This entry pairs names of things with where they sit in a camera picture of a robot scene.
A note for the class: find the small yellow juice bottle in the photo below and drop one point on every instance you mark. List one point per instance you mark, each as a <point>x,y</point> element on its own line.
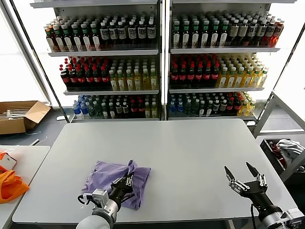
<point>147,111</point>
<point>154,111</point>
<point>244,108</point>
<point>251,107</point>

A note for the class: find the small green bottle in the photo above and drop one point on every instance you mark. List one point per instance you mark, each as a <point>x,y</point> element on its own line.
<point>195,108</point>
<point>98,111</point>
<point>188,108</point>
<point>91,111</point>

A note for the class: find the black plastic bin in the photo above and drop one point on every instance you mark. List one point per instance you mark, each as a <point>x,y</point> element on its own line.
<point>269,155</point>

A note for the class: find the black slanted pole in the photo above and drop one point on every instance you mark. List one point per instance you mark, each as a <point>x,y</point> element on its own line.
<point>27,35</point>
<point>282,71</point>

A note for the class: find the green label tea bottle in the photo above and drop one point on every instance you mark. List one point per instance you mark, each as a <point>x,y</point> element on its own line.
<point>76,39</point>
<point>195,35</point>
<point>224,35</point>
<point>214,35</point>
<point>57,40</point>
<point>205,35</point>
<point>86,39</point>
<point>95,38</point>
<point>176,35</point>
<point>186,35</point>
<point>67,40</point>

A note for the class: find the blue label water bottle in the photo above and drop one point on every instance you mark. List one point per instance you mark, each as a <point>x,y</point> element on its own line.
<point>76,111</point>
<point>172,108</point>
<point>179,108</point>
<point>84,111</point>

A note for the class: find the small cola bottle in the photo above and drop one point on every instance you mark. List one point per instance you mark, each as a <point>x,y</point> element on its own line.
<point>230,107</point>
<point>140,110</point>
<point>237,107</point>
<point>133,110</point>

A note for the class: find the white grey crumpled garment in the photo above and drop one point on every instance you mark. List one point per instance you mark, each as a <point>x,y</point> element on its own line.
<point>288,146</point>

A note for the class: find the orange fabric bag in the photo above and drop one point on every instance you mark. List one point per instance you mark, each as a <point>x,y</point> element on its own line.
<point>9,188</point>

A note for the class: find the dark bottle white label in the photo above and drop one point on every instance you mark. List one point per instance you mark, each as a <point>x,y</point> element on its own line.
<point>270,32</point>
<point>252,32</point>
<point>113,33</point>
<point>132,33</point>
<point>104,33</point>
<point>141,32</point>
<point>122,33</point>
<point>261,32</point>
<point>150,32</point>

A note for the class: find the grey round caster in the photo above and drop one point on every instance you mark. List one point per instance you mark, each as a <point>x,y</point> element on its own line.
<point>301,169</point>

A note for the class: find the red crumpled garment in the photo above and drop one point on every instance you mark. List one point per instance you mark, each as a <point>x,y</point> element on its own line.
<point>274,148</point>

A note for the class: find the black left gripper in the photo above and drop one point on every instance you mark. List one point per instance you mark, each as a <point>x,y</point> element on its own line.
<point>120,188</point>

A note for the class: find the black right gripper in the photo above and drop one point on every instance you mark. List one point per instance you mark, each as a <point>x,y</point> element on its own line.
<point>258,194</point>

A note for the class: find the dark bottle beige label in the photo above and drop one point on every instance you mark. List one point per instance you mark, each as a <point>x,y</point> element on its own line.
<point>233,32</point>
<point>242,32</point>

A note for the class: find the small white flat object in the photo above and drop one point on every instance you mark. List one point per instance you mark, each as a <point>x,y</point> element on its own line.
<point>60,117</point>

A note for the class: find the open cardboard box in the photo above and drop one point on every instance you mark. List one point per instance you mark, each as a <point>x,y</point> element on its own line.
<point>12,125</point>

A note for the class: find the grey metal shelf unit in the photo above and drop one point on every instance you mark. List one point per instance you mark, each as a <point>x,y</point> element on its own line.
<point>102,53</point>
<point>224,50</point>

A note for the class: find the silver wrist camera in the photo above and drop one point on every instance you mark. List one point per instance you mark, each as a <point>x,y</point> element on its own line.
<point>100,195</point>
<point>294,214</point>

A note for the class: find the orange white small box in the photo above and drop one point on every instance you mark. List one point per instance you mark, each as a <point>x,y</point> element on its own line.
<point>8,162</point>

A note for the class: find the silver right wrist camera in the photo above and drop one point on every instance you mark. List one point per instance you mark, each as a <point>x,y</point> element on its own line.
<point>294,214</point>

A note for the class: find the white vertical light strip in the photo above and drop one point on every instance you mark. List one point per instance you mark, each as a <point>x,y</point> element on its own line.
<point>163,59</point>

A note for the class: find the grey metal frame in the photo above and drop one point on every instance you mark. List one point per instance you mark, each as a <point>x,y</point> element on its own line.
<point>264,117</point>

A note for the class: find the red cap cola bottle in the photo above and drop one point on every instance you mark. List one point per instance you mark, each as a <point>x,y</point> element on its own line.
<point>191,76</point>
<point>183,76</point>
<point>208,76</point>
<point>64,78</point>
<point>72,79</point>
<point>175,76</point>
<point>199,76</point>
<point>80,79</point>
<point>97,79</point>
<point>105,78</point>
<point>88,79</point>
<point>215,75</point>

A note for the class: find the small dark white-cap bottle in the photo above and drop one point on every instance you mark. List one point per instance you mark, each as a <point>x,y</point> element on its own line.
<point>112,111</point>
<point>223,107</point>
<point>202,108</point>
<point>209,108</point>
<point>216,107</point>
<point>125,111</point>
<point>105,111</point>
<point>119,111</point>

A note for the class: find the white plastic tubes bundle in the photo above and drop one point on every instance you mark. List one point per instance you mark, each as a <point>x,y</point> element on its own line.
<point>16,112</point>

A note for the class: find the purple t-shirt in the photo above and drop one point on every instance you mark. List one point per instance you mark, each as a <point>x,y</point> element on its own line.
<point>102,174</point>

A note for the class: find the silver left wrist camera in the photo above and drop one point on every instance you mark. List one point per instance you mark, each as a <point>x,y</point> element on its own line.
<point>100,195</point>

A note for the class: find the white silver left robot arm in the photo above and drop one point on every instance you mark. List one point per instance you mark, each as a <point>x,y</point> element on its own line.
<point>102,217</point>

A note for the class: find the short grey stick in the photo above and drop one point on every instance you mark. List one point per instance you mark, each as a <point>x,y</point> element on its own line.
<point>35,141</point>

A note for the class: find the red tea bottle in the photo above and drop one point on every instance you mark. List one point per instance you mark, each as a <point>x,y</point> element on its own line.
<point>49,39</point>
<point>278,33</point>

